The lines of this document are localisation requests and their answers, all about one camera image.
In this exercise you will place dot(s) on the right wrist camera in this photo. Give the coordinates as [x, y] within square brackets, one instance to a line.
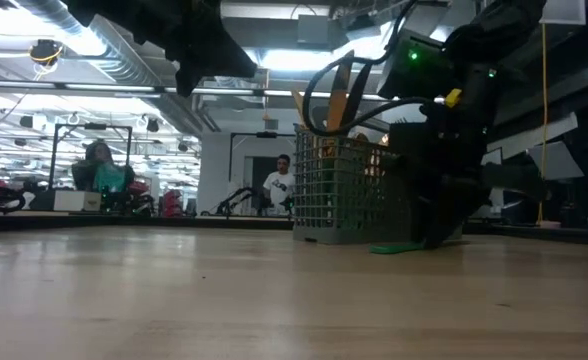
[409, 70]

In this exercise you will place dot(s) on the white tilted panel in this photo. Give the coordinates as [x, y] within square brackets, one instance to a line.
[556, 160]

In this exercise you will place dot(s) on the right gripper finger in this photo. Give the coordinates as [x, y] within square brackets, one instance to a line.
[461, 210]
[430, 220]

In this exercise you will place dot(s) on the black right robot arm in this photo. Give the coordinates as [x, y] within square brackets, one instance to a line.
[499, 30]

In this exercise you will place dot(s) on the black aluminium table frame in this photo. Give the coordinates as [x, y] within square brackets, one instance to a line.
[124, 221]

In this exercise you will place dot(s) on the grey mesh cutlery caddy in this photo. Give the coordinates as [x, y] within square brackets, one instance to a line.
[344, 200]

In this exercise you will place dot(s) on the black ceiling camera dome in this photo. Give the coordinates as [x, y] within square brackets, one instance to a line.
[45, 51]

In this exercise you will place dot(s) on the black stand frame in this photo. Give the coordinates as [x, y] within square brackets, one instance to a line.
[266, 134]
[96, 126]

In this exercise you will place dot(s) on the white ceiling unit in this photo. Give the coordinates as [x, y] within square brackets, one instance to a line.
[564, 12]

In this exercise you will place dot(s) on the person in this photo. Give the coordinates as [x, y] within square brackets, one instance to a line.
[279, 185]
[106, 170]

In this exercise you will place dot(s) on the white box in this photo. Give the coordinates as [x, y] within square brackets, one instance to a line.
[76, 201]

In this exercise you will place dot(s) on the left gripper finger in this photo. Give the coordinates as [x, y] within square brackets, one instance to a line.
[186, 70]
[229, 60]

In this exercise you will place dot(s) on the wooden utensils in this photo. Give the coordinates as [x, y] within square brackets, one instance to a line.
[339, 95]

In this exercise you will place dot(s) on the red object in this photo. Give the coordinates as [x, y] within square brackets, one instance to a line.
[171, 202]

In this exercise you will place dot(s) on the grey ceiling box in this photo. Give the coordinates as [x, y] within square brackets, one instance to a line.
[314, 30]

